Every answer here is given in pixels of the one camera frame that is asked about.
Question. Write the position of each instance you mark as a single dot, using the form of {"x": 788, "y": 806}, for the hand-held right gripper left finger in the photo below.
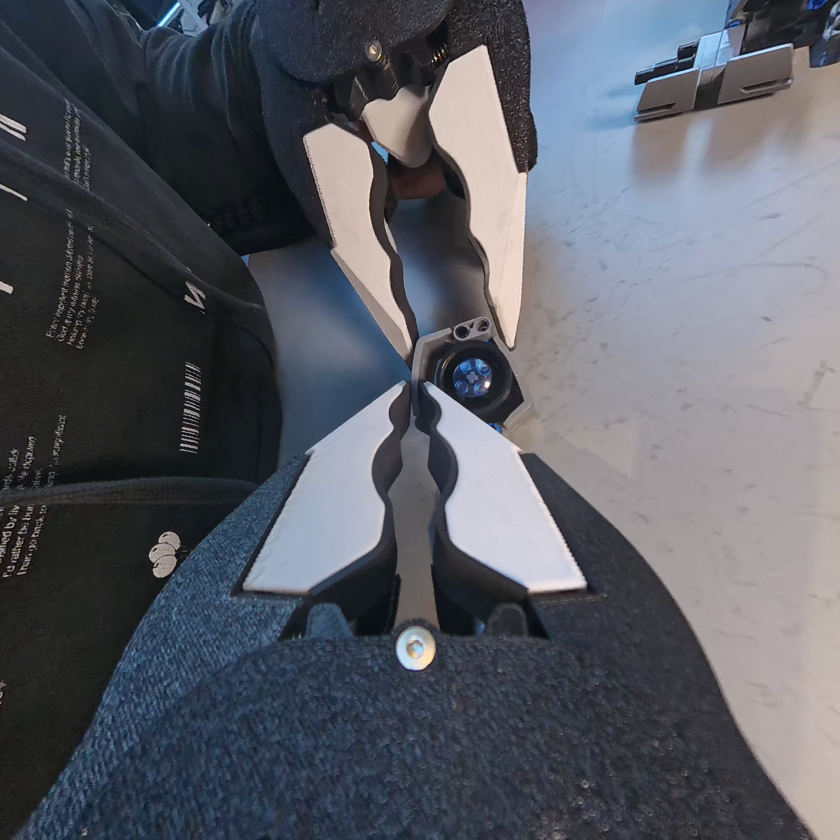
{"x": 321, "y": 518}

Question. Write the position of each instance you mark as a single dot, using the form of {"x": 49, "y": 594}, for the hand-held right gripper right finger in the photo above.
{"x": 512, "y": 518}

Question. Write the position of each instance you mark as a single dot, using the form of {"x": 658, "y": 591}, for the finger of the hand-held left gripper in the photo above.
{"x": 348, "y": 210}
{"x": 492, "y": 184}

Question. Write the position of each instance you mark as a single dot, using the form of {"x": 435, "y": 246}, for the grey black wheel assembly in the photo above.
{"x": 476, "y": 380}

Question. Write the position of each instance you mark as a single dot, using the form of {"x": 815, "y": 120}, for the grey brick connector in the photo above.
{"x": 472, "y": 328}

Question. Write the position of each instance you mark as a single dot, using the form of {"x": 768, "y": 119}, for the grey curved brick panel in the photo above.
{"x": 421, "y": 361}

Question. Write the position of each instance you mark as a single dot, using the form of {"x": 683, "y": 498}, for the grey brick block assembly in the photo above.
{"x": 722, "y": 72}

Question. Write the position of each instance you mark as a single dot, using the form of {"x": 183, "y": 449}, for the grey desk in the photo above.
{"x": 656, "y": 328}

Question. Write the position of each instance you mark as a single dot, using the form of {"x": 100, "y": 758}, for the person's left hand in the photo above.
{"x": 413, "y": 180}

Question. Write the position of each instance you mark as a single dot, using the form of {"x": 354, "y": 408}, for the person's black printed sweatshirt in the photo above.
{"x": 98, "y": 328}

